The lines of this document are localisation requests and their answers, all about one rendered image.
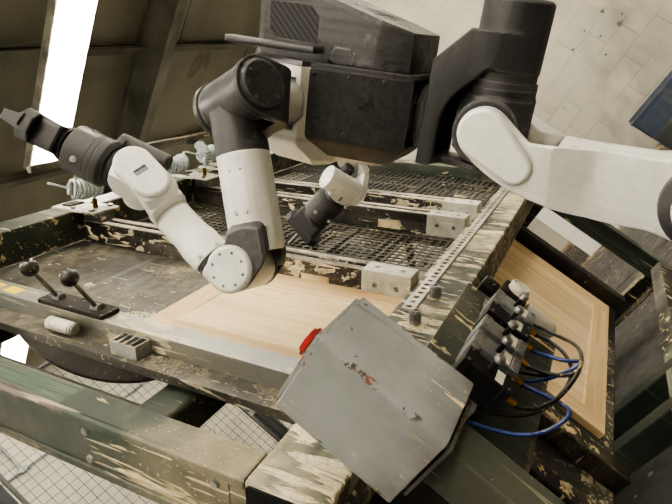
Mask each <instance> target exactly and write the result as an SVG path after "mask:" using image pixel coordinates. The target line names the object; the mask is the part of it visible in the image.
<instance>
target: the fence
mask: <svg viewBox="0 0 672 504"><path fill-rule="evenodd" d="M0 282H1V283H5V284H6V285H4V286H1V287H0V307H3V308H7V309H10V310H13V311H17V312H20V313H23V314H27V315H30V316H34V317H37V318H40V319H44V320H46V318H47V317H49V316H56V317H59V318H62V319H66V320H69V321H73V322H76V323H78V324H79V326H80V331H84V332H87V333H91V334H94V335H97V336H101V337H104V338H107V339H113V338H115V337H116V336H118V335H120V334H122V333H123V332H126V333H130V334H133V335H137V336H140V337H144V338H147V339H150V345H151V351H152V352H154V353H158V354H161V355H164V356H168V357H171V358H174V359H178V360H181V361H185V362H188V363H191V364H195V365H198V366H201V367H205V368H208V369H211V370H215V371H218V372H221V373H225V374H228V375H232V376H235V377H238V378H242V379H245V380H248V381H252V382H255V383H258V384H262V385H265V386H268V387H272V388H275V389H279V390H281V388H282V387H283V385H284V384H285V382H286V381H287V379H288V378H289V376H290V374H291V373H292V371H293V370H294V368H295V367H296V365H297V364H298V362H299V361H300V359H297V358H293V357H290V356H286V355H282V354H278V353H275V352H271V351H267V350H263V349H260V348H256V347H252V346H248V345H244V344H241V343H237V342H233V341H229V340H226V339H222V338H218V337H214V336H211V335H207V334H203V333H199V332H196V331H192V330H188V329H184V328H181V327H177V326H173V325H169V324H165V323H162V322H158V321H154V320H150V319H147V318H143V317H139V316H135V315H132V314H128V313H124V312H120V311H119V312H118V313H116V314H114V315H112V316H110V317H108V318H106V319H104V320H98V319H94V318H91V317H87V316H84V315H80V314H77V313H73V312H69V311H66V310H62V309H59V308H55V307H52V306H48V305H44V304H41V303H38V298H40V297H43V296H45V295H47V294H50V293H49V292H45V291H41V290H38V289H34V288H30V287H26V286H22V285H19V284H15V283H11V282H7V281H4V280H0ZM11 286H16V287H20V288H24V289H26V290H24V291H21V292H19V293H16V294H13V293H10V292H6V291H3V289H6V288H9V287H11Z"/></svg>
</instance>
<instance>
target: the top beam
mask: <svg viewBox="0 0 672 504"><path fill-rule="evenodd" d="M270 154H271V160H272V167H273V173H275V172H278V171H281V170H284V169H287V168H290V167H293V166H295V165H298V164H301V163H304V162H300V161H297V160H293V159H290V158H286V157H282V156H279V155H276V154H275V153H274V152H273V151H272V150H270ZM173 178H174V179H175V180H176V182H177V184H178V189H179V190H180V191H181V192H182V193H183V195H184V197H185V199H186V201H187V203H189V202H192V201H195V200H196V195H195V194H196V193H195V179H187V178H178V177H173ZM96 198H97V201H98V203H105V204H109V203H113V204H114V205H117V206H119V207H120V208H117V209H114V210H113V211H114V218H115V219H116V218H117V219H123V220H129V221H138V220H141V219H144V218H146V217H149V215H148V214H147V212H146V211H145V210H135V209H132V208H130V207H128V206H127V205H126V204H125V202H124V200H123V198H121V197H119V196H117V195H115V194H114V192H109V193H106V194H102V195H99V196H96ZM83 220H84V216H83V214H82V213H76V212H70V211H63V210H58V209H52V208H51V209H47V210H44V211H40V212H36V213H33V214H29V215H26V216H22V217H18V218H15V219H11V220H7V221H4V222H0V268H3V267H6V266H9V265H12V264H15V263H17V262H20V261H23V260H26V259H29V258H32V257H35V256H37V255H40V254H43V253H46V252H49V251H52V250H55V249H58V248H60V247H63V246H66V245H69V244H72V243H75V242H78V241H80V240H83V239H86V235H85V228H84V222H83Z"/></svg>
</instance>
